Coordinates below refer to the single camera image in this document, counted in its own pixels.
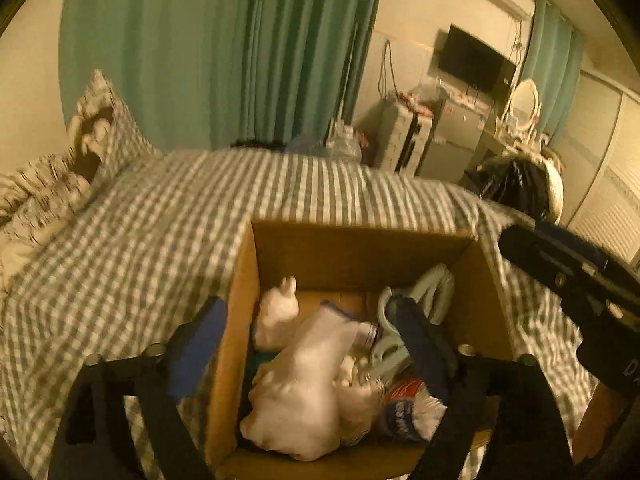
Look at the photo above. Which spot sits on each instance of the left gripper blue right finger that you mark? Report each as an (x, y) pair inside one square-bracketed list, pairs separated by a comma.
[(528, 440)]

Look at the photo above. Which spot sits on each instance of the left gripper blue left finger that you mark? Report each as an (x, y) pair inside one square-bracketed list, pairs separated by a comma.
[(94, 440)]

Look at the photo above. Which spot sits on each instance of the grey-green plastic hanger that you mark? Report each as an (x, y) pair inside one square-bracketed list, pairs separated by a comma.
[(429, 299)]

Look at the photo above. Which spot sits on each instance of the clear plastic packet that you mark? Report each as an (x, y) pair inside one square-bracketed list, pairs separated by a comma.
[(407, 412)]

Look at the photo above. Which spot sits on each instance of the white figurine toy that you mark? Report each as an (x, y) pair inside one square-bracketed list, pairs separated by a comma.
[(277, 317)]

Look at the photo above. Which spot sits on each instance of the black and white bag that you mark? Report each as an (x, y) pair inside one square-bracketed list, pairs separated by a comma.
[(529, 184)]

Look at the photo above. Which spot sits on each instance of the white sliding wardrobe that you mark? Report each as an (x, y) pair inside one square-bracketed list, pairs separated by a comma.
[(599, 148)]

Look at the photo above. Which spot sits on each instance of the grey checkered bed cover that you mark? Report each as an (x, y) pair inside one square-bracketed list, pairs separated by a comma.
[(160, 233)]

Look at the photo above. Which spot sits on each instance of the white oval vanity mirror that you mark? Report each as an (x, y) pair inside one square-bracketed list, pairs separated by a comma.
[(522, 109)]

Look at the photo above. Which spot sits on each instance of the brown cardboard box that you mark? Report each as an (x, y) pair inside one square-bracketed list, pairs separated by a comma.
[(349, 265)]

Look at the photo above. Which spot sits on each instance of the grey cabinet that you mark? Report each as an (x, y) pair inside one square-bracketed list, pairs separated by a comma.
[(452, 142)]

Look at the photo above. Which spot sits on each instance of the small green curtain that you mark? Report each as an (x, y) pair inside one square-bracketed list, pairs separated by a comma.
[(553, 60)]

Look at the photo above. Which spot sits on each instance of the floral white quilt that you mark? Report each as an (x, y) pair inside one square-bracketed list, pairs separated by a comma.
[(39, 199)]

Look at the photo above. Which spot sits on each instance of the white suitcase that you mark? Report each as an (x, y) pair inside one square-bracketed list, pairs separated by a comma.
[(402, 137)]

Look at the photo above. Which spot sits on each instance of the large green curtain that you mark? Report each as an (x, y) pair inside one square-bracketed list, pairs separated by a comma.
[(209, 73)]

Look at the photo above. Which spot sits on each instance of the black wall television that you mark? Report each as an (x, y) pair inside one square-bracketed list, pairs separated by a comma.
[(479, 66)]

